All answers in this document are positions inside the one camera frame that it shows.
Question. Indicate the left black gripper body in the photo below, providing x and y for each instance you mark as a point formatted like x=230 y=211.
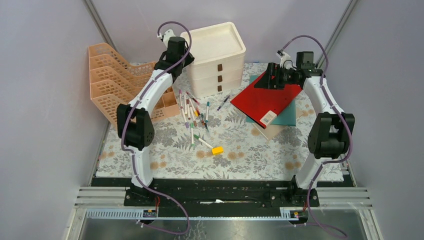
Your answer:
x=188 y=59

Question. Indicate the yellow eraser block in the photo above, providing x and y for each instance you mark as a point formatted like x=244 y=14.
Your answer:
x=217 y=150

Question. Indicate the peach plastic file organizer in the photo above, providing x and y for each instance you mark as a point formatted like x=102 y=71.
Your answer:
x=113 y=80

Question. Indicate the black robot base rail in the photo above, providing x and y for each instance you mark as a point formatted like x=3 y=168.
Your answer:
x=210 y=198

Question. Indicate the teal folder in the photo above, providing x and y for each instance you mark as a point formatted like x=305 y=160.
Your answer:
x=287 y=117

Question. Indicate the red capped marker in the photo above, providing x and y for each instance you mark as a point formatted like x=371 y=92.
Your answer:
x=192 y=98

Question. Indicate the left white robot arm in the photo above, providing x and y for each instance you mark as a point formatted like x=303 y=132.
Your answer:
x=134 y=119

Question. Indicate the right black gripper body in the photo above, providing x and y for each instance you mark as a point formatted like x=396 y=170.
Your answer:
x=283 y=76

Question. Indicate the blue pen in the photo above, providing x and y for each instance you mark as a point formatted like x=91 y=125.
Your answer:
x=223 y=102

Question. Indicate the beige notebook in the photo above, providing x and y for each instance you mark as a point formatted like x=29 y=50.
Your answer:
x=274 y=130

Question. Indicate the green capped white marker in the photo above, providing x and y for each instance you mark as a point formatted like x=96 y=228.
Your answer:
x=203 y=141

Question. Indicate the white three-drawer cabinet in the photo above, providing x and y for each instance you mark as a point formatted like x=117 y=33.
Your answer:
x=219 y=57

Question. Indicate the red ring binder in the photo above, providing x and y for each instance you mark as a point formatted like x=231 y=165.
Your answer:
x=262 y=106

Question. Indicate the green marker upright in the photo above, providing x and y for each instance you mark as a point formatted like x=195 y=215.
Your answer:
x=192 y=134

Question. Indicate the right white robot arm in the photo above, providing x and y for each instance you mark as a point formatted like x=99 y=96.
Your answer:
x=331 y=133

